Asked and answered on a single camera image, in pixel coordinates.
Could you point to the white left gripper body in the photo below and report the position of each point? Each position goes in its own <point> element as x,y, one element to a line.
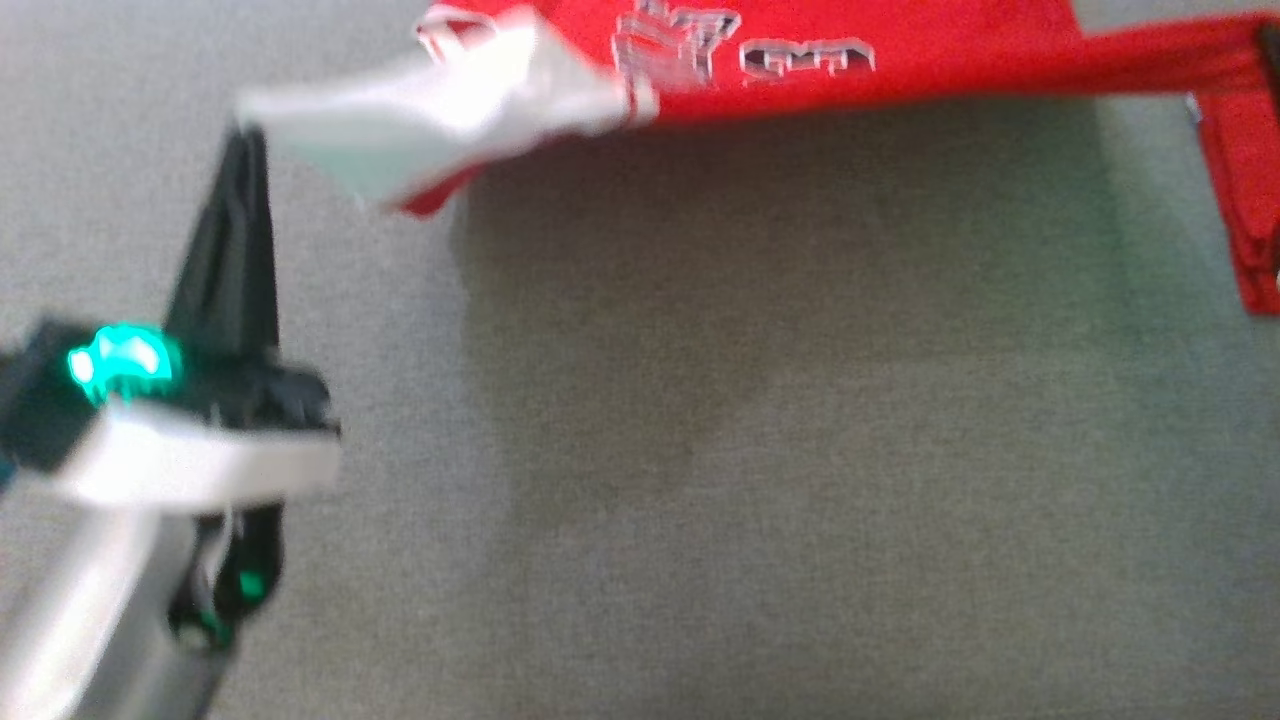
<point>220,455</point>

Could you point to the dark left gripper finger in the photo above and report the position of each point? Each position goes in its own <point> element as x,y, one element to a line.
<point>225,260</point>

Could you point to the red white printed jersey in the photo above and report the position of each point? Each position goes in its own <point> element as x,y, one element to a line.
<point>900,50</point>

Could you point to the red shorts white waistband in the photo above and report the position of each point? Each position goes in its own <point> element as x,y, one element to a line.
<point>1250,190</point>

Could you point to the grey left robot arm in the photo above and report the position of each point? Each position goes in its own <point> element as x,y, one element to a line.
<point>100,620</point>

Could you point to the large grey sofa seat cushion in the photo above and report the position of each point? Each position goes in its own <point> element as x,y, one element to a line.
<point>750,450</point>

